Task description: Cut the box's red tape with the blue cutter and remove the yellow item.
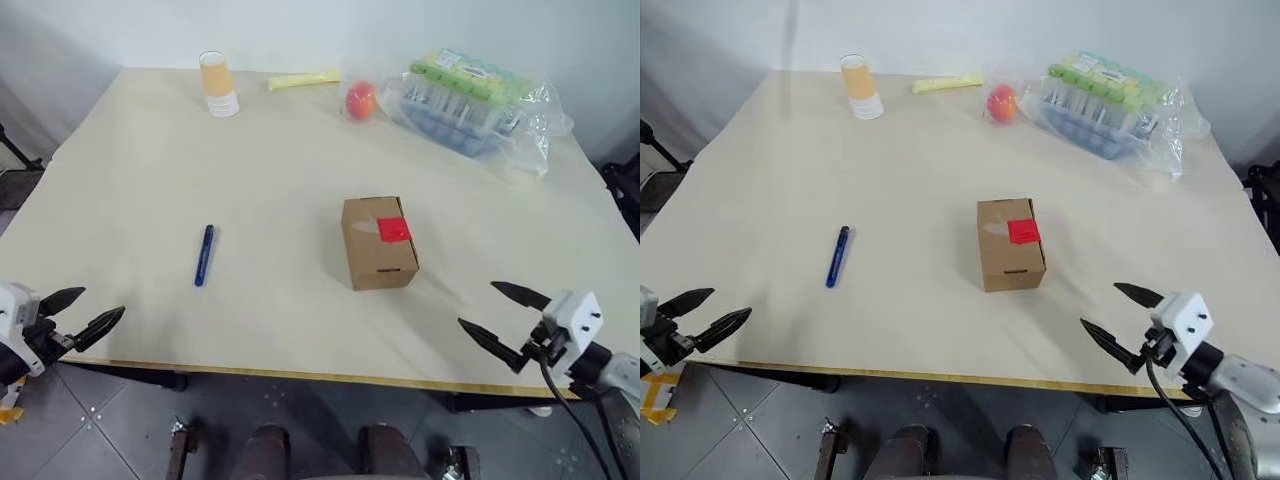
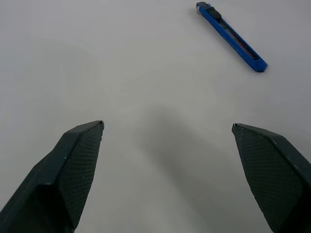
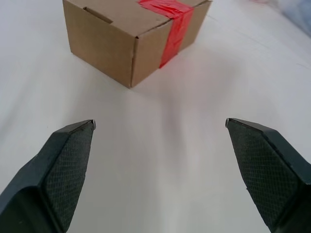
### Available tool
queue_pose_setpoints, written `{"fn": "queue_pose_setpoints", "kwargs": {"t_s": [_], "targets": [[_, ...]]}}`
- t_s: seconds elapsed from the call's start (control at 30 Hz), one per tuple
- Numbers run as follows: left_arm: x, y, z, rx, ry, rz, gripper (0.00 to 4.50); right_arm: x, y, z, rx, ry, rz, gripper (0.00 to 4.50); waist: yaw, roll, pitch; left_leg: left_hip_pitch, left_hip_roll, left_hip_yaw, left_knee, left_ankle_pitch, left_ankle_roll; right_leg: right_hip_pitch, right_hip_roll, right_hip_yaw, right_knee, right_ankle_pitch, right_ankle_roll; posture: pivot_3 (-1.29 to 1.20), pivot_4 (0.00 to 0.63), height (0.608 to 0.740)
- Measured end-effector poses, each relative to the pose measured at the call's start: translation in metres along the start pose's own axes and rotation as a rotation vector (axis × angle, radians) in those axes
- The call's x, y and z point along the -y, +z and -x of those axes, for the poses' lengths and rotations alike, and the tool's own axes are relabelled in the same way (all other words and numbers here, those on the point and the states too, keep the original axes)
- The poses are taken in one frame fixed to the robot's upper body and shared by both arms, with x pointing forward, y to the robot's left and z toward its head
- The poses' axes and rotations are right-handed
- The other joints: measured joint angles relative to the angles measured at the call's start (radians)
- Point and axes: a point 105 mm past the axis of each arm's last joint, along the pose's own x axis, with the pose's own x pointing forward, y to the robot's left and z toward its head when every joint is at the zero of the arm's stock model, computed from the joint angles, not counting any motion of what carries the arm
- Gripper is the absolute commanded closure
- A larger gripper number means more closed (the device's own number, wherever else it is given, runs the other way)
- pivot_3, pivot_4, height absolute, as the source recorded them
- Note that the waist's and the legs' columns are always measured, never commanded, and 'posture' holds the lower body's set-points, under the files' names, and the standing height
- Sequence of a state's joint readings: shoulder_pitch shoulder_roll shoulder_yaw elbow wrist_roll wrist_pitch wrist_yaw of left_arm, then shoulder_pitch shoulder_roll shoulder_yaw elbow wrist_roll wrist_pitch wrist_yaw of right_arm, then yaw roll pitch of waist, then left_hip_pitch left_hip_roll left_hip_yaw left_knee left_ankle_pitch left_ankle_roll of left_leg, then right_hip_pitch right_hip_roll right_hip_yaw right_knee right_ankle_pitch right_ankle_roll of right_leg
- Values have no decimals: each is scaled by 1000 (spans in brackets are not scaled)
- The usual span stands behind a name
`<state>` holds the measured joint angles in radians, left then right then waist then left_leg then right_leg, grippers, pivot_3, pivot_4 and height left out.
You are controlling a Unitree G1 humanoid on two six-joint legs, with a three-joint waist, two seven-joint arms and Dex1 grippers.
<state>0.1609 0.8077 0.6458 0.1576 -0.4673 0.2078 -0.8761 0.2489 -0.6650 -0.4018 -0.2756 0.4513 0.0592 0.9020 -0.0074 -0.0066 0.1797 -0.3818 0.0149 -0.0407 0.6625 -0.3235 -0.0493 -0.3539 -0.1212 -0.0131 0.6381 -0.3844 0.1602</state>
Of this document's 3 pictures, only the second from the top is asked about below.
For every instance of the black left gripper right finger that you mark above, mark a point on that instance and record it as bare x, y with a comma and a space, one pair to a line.
274, 174

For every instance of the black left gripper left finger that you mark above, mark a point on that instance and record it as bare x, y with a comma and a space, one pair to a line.
48, 179

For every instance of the blue utility knife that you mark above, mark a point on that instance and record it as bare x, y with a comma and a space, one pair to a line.
230, 34

